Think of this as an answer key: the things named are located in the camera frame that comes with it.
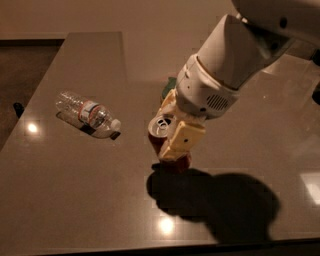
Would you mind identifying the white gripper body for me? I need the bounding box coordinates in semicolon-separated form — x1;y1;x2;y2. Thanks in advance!
175;54;239;119

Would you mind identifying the black object at table edge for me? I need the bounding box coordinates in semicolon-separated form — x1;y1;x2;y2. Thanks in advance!
13;102;24;118

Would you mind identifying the clear plastic water bottle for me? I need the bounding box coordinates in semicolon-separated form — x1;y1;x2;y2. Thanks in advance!
55;91;121;139

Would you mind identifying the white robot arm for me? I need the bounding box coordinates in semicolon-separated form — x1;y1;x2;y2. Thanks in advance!
158;0;320;162

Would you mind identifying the green yellow sponge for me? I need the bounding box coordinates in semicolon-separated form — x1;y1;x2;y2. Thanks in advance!
162;77;176;99

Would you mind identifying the red coke can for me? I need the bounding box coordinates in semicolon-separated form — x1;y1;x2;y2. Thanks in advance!
148;114;191;173

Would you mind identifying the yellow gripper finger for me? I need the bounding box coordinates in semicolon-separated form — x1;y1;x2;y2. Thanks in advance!
158;121;206;161
160;89;180;116

